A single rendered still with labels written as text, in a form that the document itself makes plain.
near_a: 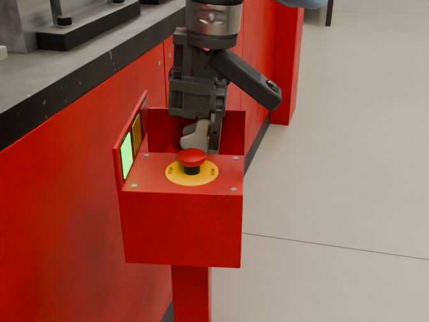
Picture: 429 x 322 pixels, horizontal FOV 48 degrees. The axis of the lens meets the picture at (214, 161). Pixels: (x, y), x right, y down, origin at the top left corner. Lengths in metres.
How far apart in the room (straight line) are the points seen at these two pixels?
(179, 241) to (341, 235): 1.26
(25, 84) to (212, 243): 0.34
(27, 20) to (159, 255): 0.45
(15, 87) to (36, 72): 0.06
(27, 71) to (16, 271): 0.29
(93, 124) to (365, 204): 1.43
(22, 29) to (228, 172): 0.42
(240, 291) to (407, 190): 0.95
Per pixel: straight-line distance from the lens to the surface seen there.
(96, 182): 0.87
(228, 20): 0.64
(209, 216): 0.62
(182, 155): 0.63
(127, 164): 0.63
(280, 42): 2.50
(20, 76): 0.76
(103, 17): 0.97
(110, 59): 0.86
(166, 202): 0.62
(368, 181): 2.22
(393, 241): 1.88
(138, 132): 0.69
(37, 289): 0.78
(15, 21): 0.87
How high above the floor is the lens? 1.11
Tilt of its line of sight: 29 degrees down
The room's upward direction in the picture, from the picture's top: straight up
